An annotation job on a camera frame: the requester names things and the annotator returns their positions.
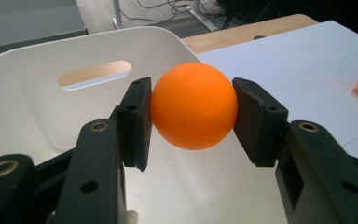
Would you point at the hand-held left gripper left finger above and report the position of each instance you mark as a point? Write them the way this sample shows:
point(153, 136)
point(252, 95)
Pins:
point(135, 130)

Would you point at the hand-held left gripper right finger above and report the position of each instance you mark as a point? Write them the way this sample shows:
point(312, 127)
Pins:
point(261, 130)

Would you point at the plain orange ball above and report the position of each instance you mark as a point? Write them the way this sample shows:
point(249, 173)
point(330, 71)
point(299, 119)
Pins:
point(194, 105)

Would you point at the white plastic bin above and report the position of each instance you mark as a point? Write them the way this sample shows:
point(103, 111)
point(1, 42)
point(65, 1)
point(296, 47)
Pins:
point(28, 109)

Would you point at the white board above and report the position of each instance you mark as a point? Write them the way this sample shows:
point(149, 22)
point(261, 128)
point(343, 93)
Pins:
point(307, 68)

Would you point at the wooden table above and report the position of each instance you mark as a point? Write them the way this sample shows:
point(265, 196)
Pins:
point(245, 32)

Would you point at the black curtain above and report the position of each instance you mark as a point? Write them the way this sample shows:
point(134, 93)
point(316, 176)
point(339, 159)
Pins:
point(323, 9)

